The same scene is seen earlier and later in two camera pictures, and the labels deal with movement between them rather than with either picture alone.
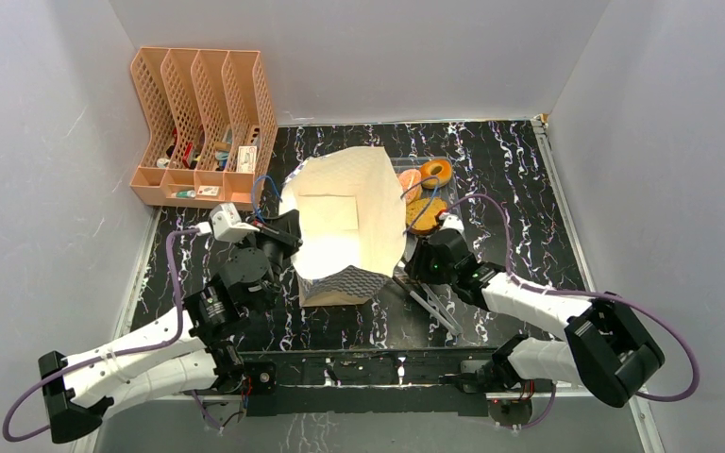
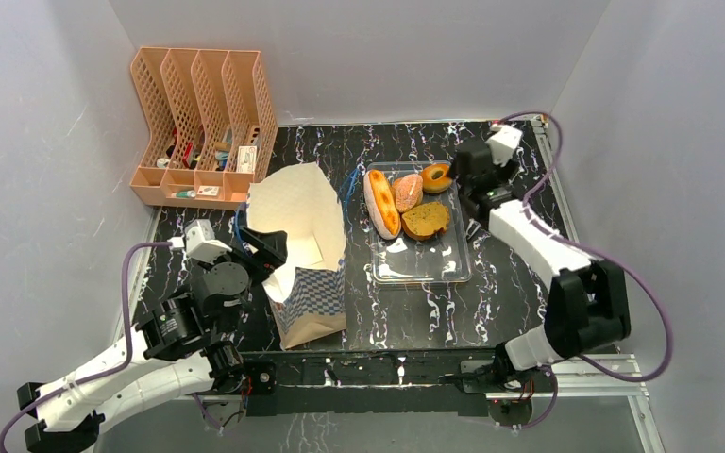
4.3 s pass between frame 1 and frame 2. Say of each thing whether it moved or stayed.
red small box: stayed
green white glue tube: stayed
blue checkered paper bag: moved
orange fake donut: stayed
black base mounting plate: stayed
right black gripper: moved
